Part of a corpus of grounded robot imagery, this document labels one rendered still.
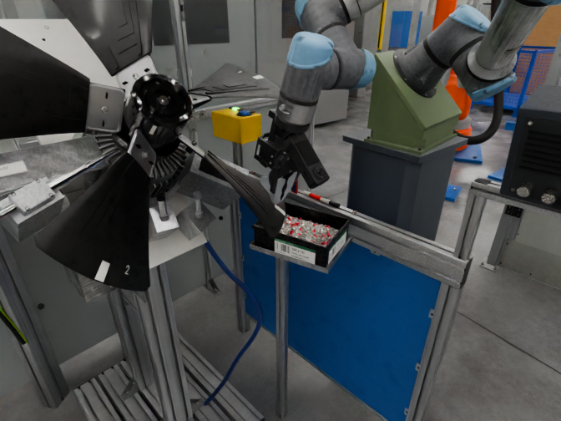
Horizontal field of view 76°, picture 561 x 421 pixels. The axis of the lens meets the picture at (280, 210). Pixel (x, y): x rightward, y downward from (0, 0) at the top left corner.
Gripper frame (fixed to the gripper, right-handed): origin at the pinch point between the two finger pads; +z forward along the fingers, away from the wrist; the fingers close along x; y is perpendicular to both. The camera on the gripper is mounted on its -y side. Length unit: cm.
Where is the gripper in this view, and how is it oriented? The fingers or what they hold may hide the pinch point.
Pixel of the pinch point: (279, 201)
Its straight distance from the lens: 83.4
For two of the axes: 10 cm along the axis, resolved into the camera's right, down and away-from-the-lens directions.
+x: -7.0, 3.3, -6.4
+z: -2.2, 7.5, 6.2
